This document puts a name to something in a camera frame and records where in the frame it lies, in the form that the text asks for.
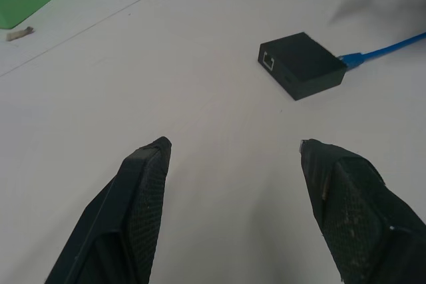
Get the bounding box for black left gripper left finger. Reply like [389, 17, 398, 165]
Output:
[45, 136, 173, 284]

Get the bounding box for blue Ethernet cable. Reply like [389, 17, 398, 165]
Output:
[337, 32, 426, 71]

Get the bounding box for small black network box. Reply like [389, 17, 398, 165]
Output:
[256, 31, 347, 101]

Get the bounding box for small brown tape scrap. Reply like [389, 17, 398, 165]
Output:
[6, 26, 35, 43]

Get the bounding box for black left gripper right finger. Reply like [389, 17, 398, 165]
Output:
[299, 138, 426, 284]

